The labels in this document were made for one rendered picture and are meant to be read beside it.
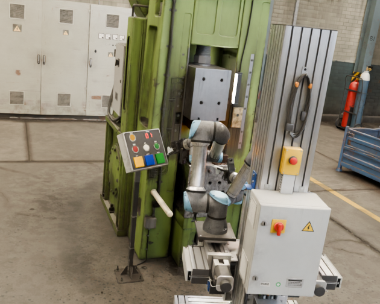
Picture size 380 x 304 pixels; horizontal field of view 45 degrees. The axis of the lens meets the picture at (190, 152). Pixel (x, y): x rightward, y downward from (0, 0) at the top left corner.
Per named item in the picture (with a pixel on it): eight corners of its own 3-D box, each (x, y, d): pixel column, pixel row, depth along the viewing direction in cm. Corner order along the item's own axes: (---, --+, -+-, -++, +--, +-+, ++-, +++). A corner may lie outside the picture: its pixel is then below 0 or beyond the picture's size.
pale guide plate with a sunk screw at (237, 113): (240, 127, 386) (243, 107, 382) (231, 127, 383) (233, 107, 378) (239, 126, 388) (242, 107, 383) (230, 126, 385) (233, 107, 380)
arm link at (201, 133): (208, 215, 265) (216, 120, 265) (182, 213, 264) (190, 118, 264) (205, 212, 277) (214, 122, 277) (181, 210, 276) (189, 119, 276)
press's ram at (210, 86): (234, 121, 369) (241, 71, 358) (190, 120, 355) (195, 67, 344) (214, 110, 406) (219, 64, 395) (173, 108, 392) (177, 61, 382)
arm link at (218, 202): (228, 219, 268) (231, 197, 264) (205, 217, 267) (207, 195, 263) (225, 210, 280) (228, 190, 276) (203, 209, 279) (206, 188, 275)
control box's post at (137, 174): (132, 276, 367) (142, 146, 337) (127, 277, 365) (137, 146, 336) (131, 274, 370) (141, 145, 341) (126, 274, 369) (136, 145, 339)
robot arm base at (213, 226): (229, 235, 270) (231, 220, 267) (204, 234, 268) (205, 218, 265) (225, 224, 284) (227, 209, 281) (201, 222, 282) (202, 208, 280)
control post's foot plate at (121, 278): (145, 281, 362) (146, 271, 359) (117, 284, 354) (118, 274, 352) (139, 267, 381) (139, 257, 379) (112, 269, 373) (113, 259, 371)
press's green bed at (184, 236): (218, 265, 399) (225, 215, 386) (178, 269, 385) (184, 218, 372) (196, 236, 448) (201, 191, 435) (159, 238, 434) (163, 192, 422)
